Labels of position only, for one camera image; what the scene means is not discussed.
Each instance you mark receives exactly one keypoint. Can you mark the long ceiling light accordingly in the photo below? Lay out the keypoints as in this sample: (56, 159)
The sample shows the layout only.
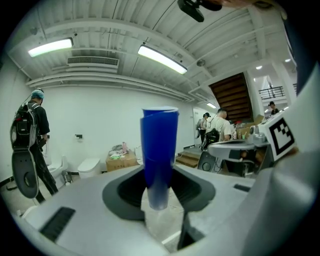
(50, 47)
(162, 58)

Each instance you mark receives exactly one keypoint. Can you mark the black wall paper holder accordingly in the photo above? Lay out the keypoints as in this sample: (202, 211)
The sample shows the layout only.
(78, 136)

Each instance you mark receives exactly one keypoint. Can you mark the white air vent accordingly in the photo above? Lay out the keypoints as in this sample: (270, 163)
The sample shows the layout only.
(92, 61)

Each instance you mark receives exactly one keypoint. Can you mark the small ceiling light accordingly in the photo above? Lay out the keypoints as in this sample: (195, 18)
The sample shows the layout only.
(211, 105)

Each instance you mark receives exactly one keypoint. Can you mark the pink bottle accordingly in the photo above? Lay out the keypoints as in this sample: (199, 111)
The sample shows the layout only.
(124, 147)

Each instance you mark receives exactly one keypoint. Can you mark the grey oval panel with hole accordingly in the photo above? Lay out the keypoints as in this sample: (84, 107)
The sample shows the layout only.
(21, 167)

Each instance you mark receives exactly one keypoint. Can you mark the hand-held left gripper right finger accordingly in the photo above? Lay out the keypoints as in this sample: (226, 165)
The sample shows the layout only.
(220, 190)

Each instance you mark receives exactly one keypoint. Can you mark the wooden steps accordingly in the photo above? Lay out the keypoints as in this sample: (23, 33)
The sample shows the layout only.
(188, 160)

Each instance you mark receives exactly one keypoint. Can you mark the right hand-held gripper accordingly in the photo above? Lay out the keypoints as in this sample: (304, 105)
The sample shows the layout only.
(281, 136)

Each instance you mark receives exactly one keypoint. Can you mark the round ceiling detector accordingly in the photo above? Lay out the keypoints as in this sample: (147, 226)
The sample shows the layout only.
(201, 62)

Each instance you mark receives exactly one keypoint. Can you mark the white ceiling pipes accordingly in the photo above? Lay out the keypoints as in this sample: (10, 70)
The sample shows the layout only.
(100, 83)

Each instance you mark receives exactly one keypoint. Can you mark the blue bottle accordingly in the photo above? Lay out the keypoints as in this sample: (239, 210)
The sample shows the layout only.
(160, 150)

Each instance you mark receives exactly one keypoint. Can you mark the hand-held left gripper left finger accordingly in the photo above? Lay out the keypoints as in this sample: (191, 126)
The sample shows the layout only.
(82, 225)

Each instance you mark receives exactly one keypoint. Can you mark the brown wooden staircase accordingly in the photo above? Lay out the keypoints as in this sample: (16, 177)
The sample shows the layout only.
(231, 96)

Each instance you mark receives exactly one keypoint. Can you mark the white toilet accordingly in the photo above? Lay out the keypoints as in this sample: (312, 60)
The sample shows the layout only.
(58, 168)
(88, 167)

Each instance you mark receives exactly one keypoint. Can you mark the dark oval panel with hole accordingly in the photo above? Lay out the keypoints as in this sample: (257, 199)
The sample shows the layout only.
(207, 162)

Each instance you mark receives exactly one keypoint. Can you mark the black metal railing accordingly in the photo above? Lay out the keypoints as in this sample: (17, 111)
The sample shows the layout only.
(271, 93)

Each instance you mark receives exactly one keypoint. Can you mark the brown cardboard box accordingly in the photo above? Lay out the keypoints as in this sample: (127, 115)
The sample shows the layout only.
(120, 162)

